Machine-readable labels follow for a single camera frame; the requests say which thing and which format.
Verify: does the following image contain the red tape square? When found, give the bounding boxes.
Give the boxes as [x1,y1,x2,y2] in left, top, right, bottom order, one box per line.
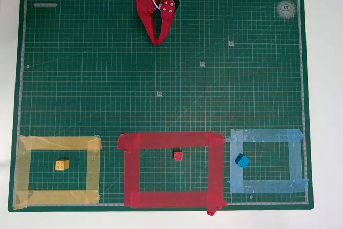
[117,130,228,216]

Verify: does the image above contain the yellow tape square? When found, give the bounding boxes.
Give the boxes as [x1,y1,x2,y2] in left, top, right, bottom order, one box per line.
[13,134,103,210]

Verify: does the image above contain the blue cube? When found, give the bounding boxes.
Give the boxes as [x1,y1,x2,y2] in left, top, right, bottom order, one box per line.
[235,153,251,168]

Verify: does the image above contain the yellow cube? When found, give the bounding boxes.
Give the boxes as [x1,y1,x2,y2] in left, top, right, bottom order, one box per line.
[55,159,70,171]

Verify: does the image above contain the blue tape square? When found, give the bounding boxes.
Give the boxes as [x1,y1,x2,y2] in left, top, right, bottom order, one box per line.
[226,128,309,194]

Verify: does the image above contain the green cutting mat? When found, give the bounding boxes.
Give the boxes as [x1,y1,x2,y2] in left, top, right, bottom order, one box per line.
[7,0,314,213]

